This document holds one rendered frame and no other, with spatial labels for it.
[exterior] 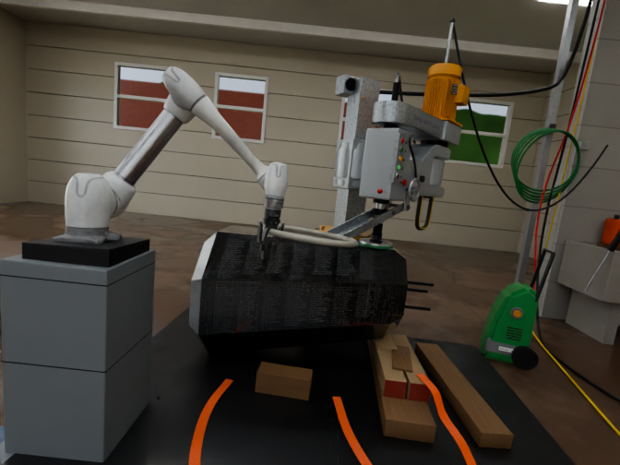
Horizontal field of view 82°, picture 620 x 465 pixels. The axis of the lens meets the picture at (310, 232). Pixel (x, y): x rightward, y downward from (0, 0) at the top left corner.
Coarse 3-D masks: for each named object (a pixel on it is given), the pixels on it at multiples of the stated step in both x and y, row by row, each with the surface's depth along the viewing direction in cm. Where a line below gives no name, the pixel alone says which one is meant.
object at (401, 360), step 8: (376, 344) 225; (384, 344) 226; (392, 344) 227; (392, 352) 216; (400, 352) 217; (408, 352) 218; (392, 360) 207; (400, 360) 208; (408, 360) 209; (392, 368) 199; (400, 368) 198; (408, 368) 199
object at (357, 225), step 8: (400, 208) 234; (408, 208) 235; (360, 216) 220; (368, 216) 227; (384, 216) 220; (392, 216) 228; (344, 224) 209; (352, 224) 216; (360, 224) 217; (368, 224) 208; (376, 224) 215; (328, 232) 200; (336, 232) 205; (344, 232) 206; (352, 232) 198; (360, 232) 203
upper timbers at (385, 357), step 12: (396, 336) 244; (372, 348) 241; (384, 360) 208; (384, 372) 195; (396, 372) 196; (408, 372) 198; (420, 372) 199; (384, 384) 189; (396, 384) 188; (408, 384) 190; (420, 384) 187; (384, 396) 189; (396, 396) 189; (408, 396) 189; (420, 396) 188
